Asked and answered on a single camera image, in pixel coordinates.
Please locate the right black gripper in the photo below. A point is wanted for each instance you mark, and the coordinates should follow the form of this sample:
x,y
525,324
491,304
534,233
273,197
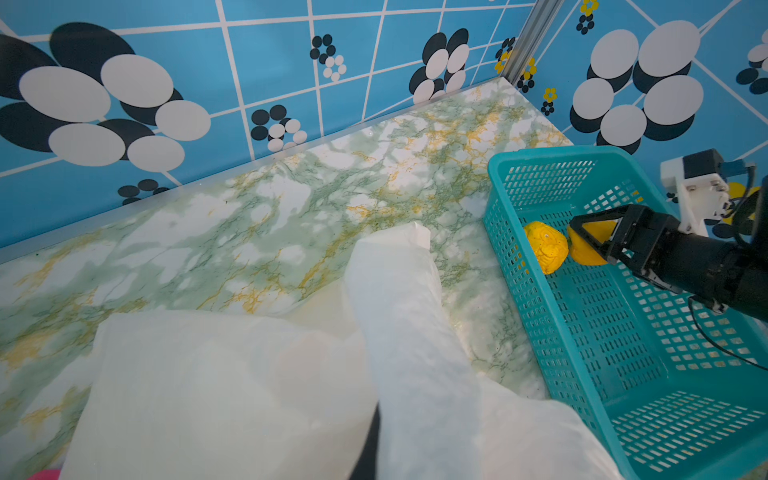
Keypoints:
x,y
653,248

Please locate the yellow lemon fruit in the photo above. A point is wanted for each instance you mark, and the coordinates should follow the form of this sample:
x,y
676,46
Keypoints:
x,y
549,246

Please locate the teal plastic basket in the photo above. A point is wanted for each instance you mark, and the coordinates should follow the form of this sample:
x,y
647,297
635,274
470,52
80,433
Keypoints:
x,y
672,391

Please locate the pink panda plush toy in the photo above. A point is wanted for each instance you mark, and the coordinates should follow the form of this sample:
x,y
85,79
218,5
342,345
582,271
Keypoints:
x,y
48,474

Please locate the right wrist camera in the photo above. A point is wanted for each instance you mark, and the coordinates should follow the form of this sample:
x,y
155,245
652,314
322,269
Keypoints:
x,y
699,184

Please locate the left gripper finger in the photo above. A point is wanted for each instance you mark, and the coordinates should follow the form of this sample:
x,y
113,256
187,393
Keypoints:
x,y
366,465

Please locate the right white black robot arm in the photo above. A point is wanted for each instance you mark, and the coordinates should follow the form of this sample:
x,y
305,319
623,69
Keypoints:
x,y
756,204

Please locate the white translucent plastic bag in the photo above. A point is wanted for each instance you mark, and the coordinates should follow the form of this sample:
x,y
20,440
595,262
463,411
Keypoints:
x,y
196,395

